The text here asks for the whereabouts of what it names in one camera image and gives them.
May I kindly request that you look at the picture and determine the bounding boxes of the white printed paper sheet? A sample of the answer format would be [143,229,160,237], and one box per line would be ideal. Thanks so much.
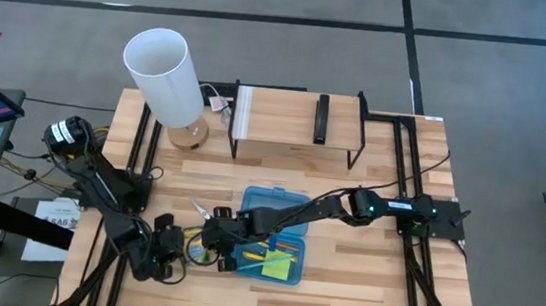
[20,193,84,267]

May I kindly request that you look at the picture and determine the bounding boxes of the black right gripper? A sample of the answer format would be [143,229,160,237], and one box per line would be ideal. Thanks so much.
[193,203,255,276]

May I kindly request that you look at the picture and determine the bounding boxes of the yellow highlighter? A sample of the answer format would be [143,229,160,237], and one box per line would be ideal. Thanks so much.
[241,251,269,264]

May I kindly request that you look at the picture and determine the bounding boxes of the blue translucent pencil case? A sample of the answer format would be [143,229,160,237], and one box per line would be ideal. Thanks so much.
[232,183,313,287]

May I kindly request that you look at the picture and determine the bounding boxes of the green pencil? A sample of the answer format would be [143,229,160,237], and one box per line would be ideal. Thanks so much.
[236,251,295,277]

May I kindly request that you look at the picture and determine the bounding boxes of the wooden shelf riser black frame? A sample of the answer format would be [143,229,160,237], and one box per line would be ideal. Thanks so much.
[224,78,373,173]

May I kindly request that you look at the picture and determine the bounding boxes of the black stapler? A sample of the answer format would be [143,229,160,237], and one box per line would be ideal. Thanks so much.
[312,93,333,146]

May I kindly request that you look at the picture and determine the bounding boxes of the white shade wooden base lamp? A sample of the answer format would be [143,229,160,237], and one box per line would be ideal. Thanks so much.
[113,24,220,154]

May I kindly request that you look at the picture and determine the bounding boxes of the white power adapter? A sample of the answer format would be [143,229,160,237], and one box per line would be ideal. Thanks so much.
[208,95,233,115]

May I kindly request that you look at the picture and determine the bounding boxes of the red handled scissors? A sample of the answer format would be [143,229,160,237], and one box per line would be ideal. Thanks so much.
[189,197,215,223]

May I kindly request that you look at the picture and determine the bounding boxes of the green sticky note pad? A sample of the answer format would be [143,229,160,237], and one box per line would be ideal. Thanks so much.
[260,250,293,282]

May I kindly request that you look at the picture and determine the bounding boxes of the black monitor stand foot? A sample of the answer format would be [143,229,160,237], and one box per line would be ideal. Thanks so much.
[0,196,77,251]

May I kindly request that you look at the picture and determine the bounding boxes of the black aluminium frame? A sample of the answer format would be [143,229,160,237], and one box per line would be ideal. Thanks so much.
[54,96,168,306]
[346,109,496,306]

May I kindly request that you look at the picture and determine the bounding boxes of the black right aluminium frame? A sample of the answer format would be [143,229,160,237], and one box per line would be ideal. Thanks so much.
[346,109,496,306]

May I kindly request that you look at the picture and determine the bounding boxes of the yellow green crayon box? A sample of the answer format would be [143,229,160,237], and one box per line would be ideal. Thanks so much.
[180,225,212,267]

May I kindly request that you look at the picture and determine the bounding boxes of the black left aluminium frame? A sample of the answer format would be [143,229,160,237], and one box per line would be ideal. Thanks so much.
[54,96,168,306]

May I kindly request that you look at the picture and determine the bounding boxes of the black floor cable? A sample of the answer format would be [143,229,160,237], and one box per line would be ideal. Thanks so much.
[24,95,118,114]

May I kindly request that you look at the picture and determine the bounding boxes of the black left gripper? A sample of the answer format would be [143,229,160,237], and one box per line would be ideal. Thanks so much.
[145,210,201,287]

